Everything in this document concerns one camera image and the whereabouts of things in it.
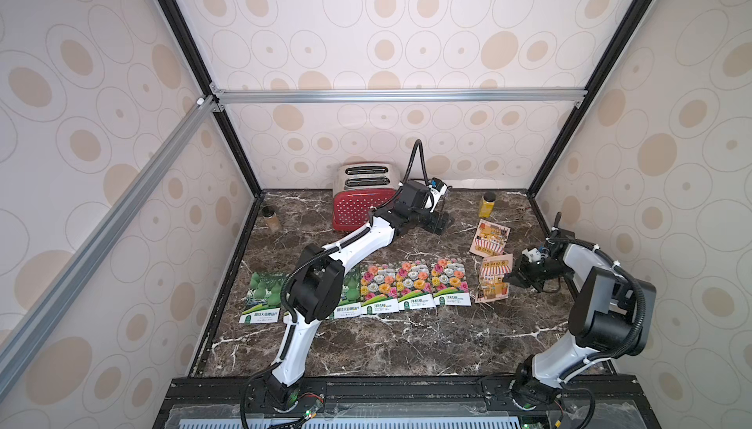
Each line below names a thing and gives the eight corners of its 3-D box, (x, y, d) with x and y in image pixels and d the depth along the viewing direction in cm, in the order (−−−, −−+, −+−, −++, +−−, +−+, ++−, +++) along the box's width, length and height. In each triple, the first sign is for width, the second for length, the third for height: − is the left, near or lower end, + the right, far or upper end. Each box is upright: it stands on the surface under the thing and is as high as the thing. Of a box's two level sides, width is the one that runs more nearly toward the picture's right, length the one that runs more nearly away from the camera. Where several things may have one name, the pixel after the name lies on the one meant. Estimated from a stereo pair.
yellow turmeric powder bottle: (477, 218, 114) (483, 202, 107) (479, 206, 117) (486, 190, 110) (487, 220, 113) (494, 205, 106) (489, 209, 116) (496, 193, 109)
